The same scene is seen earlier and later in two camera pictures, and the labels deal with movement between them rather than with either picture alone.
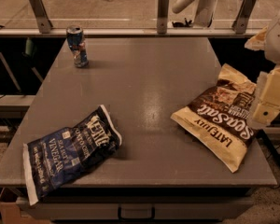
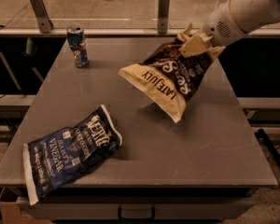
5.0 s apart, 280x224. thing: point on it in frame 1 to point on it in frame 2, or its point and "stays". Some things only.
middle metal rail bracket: x=163 y=7 stays
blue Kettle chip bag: x=53 y=162 stays
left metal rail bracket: x=43 y=20 stays
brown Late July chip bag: x=219 y=118 to x=168 y=78
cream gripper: x=278 y=42 to x=218 y=28
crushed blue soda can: x=77 y=46 stays
